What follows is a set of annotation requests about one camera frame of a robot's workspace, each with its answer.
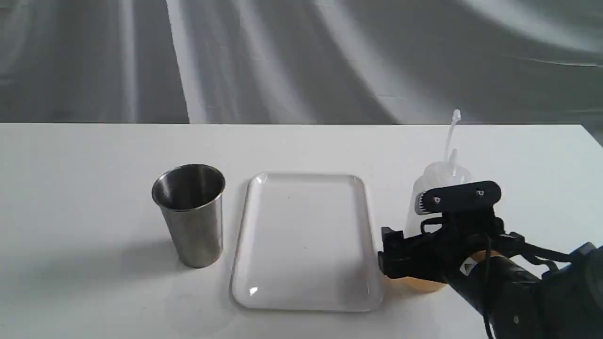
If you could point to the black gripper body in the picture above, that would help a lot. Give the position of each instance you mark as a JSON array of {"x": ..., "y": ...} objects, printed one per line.
[{"x": 430, "y": 255}]

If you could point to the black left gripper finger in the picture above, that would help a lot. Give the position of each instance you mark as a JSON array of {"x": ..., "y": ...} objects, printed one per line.
[{"x": 392, "y": 259}]

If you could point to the clear squeeze bottle with oil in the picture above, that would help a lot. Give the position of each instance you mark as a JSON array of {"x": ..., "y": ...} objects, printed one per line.
[{"x": 441, "y": 173}]

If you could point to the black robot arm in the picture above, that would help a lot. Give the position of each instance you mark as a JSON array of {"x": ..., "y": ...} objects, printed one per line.
[{"x": 520, "y": 290}]

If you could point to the stainless steel cup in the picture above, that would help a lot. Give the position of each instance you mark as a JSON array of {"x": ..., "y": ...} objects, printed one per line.
[{"x": 190, "y": 199}]

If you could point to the white plastic tray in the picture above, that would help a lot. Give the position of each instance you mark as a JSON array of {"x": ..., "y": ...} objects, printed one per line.
[{"x": 305, "y": 244}]

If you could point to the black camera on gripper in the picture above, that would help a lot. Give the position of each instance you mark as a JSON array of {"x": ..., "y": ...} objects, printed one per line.
[{"x": 458, "y": 198}]

